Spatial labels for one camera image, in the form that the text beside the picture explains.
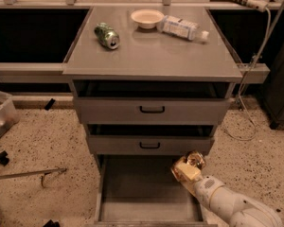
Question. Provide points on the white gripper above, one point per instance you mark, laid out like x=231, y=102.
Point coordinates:
x=205, y=187

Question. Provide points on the orange soda can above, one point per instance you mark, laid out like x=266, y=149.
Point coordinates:
x=193, y=158

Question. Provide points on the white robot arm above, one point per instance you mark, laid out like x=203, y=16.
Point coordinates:
x=235, y=209

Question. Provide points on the bottom grey drawer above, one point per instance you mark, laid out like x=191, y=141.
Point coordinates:
x=141, y=191

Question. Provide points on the grey drawer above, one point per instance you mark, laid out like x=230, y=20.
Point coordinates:
x=148, y=139
x=141, y=191
x=151, y=102

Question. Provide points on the middle grey drawer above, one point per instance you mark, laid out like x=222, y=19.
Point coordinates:
x=148, y=139

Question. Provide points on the grey drawer cabinet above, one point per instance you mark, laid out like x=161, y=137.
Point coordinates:
x=148, y=54

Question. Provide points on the top grey drawer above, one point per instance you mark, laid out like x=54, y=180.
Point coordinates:
x=151, y=102

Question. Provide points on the green soda can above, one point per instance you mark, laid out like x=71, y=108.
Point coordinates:
x=107, y=36

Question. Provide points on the dark cabinet at right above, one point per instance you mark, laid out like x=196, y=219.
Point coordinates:
x=271, y=92

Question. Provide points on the metal grabber stick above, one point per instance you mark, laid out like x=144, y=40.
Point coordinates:
x=32, y=173

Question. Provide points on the clear plastic water bottle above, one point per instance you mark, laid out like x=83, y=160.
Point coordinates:
x=182, y=28

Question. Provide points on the small black block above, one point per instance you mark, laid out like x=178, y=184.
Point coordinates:
x=49, y=104

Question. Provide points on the white bowl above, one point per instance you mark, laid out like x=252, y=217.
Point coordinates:
x=147, y=18

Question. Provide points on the black floor clamp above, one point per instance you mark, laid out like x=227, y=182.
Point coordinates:
x=4, y=160

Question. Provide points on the clear plastic bin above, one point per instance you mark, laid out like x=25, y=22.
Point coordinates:
x=8, y=113

